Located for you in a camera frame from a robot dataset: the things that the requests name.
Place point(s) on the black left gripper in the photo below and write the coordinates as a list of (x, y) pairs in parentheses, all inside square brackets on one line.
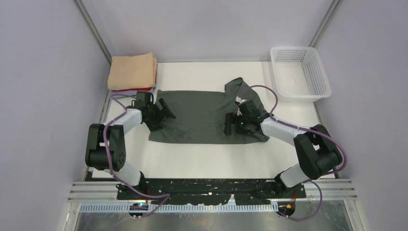
[(159, 114)]

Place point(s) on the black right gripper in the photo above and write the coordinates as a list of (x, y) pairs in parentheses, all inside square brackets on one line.
[(231, 123)]

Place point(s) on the dark grey t-shirt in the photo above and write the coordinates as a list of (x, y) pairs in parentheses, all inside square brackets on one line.
[(200, 116)]

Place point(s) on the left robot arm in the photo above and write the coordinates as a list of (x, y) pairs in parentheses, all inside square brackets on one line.
[(106, 146)]

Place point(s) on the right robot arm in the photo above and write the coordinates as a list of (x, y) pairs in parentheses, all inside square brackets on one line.
[(316, 152)]

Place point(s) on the folded lavender t-shirt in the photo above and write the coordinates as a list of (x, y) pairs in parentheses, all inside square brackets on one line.
[(120, 94)]

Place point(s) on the folded beige t-shirt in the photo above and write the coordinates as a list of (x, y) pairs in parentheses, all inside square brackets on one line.
[(132, 72)]

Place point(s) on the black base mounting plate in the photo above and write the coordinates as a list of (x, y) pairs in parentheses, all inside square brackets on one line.
[(210, 191)]

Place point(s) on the white plastic basket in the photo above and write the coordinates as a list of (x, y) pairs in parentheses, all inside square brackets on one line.
[(298, 74)]

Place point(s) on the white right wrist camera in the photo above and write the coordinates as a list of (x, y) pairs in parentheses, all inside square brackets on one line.
[(239, 100)]

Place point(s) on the white slotted cable duct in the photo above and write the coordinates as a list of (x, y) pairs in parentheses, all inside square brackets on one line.
[(144, 207)]

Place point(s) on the aluminium frame rail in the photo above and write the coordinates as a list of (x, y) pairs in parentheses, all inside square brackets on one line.
[(106, 191)]

